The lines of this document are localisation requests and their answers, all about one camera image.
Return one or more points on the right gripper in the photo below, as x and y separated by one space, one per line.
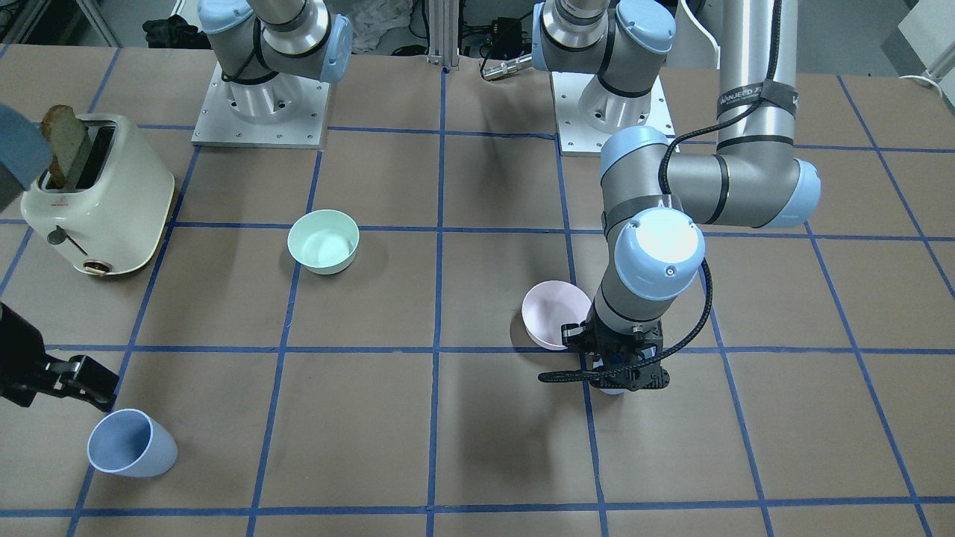
21 365

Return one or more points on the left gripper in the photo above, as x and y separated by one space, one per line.
575 335

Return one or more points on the blue cup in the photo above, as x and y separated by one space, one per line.
609 385
129 443

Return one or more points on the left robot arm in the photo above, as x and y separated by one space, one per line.
656 294

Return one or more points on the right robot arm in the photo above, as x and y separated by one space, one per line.
255 41

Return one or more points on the pink bowl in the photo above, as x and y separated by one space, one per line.
548 306

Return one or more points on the cream toaster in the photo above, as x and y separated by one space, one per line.
110 221

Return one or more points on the bread slice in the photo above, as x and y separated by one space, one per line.
70 144

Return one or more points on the green bowl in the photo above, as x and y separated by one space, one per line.
324 241

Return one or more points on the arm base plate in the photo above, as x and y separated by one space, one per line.
286 112
587 115

